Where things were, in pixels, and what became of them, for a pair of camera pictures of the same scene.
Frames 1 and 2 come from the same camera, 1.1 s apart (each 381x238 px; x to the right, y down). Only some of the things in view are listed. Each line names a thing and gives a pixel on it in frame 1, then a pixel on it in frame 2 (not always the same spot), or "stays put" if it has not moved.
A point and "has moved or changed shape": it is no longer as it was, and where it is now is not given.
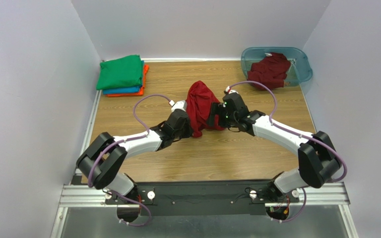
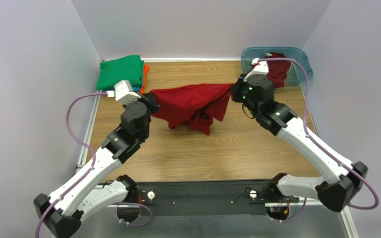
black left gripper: (184, 123) to (151, 101)
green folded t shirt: (122, 72) stays put
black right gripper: (215, 114) to (237, 88)
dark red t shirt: (271, 71) stays put
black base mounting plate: (184, 198) stays put
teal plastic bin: (300, 71) stays put
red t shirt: (200, 100) has moved or changed shape
